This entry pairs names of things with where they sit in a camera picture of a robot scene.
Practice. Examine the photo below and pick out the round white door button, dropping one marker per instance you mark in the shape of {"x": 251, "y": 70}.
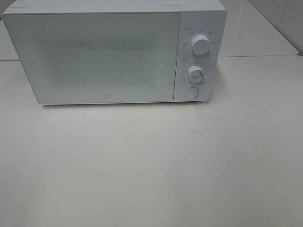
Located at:
{"x": 191, "y": 93}

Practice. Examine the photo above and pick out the white microwave oven body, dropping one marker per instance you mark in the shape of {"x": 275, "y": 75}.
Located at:
{"x": 197, "y": 17}

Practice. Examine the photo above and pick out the white microwave door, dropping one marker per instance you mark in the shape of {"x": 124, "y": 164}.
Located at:
{"x": 97, "y": 58}

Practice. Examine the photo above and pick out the white timer knob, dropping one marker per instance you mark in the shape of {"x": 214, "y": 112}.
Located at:
{"x": 195, "y": 74}

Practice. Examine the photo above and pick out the white power knob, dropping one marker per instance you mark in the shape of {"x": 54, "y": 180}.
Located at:
{"x": 200, "y": 45}

